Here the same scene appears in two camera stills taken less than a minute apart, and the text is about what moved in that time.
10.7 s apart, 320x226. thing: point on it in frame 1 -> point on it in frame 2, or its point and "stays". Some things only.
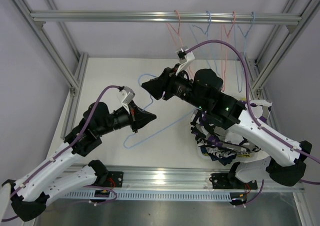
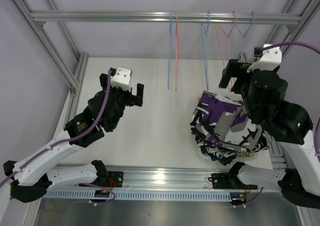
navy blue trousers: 224,161 stays
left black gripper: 138,119 -> 136,100
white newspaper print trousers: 220,154 stays
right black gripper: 155,87 -> 241,73
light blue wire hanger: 144,108 -> 171,18
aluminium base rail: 176,178 stays
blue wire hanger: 205,33 -> 204,37
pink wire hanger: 224,41 -> 228,36
